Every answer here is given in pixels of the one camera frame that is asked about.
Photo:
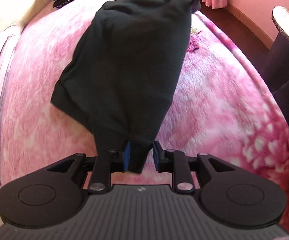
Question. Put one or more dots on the pink floral blanket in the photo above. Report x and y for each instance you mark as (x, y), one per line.
(222, 105)

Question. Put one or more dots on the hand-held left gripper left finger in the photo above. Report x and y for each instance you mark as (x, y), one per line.
(127, 157)

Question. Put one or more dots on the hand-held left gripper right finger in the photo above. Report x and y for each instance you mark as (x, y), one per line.
(156, 156)

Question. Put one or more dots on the black garment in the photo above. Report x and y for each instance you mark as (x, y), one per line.
(134, 67)

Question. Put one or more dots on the round side table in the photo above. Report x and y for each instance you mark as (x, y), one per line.
(284, 50)

